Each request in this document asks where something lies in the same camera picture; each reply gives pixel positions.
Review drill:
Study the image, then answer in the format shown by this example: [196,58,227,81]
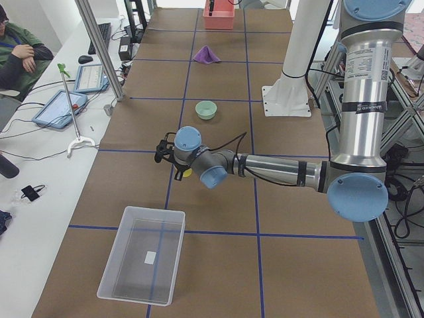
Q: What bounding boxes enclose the reacher grabber tool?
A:
[57,63,96,158]

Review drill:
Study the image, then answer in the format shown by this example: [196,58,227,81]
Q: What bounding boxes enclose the small black device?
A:
[21,184,46,201]

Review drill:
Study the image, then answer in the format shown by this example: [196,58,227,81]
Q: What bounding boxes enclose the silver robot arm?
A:
[170,1,409,222]

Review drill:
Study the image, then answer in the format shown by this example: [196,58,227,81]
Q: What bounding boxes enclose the yellow plastic cup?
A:
[183,169,192,178]

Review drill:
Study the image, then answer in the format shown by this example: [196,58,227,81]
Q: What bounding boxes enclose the mint green bowl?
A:
[195,100,217,120]

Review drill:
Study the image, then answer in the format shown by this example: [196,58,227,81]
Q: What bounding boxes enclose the blue tablet far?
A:
[74,64,109,93]

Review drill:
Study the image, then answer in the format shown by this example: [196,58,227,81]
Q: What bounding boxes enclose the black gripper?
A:
[173,160,189,181]

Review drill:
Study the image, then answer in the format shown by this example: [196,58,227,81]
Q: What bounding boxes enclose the pink plastic bin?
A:
[203,0,235,30]

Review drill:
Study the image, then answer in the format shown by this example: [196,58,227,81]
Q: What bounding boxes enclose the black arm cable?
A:
[211,131,301,186]

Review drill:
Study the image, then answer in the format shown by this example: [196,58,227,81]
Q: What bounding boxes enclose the seated person green shirt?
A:
[1,8,54,101]

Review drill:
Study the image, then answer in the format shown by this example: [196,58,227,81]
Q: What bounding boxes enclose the purple cloth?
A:
[193,45,221,64]

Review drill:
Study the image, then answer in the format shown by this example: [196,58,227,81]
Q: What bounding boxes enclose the blue tablet near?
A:
[31,89,88,129]

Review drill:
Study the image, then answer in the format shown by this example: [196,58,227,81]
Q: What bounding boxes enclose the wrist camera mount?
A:
[154,132,175,164]

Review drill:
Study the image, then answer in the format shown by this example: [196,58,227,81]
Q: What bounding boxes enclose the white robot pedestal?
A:
[262,0,333,117]

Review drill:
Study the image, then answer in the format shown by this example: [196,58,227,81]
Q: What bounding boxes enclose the black keyboard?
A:
[87,22,112,56]

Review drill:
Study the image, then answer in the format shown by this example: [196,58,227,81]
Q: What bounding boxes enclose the black power adapter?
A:
[118,36,133,61]

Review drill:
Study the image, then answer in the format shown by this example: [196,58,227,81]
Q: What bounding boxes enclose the clear plastic storage box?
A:
[97,206,186,307]

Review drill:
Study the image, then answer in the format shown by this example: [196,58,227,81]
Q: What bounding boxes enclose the blue tablet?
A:
[31,89,88,129]
[74,64,109,93]

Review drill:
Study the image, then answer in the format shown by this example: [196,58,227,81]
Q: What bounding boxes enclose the aluminium frame post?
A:
[75,0,124,101]

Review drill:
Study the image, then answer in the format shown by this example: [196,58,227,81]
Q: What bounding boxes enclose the black computer mouse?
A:
[78,55,93,64]

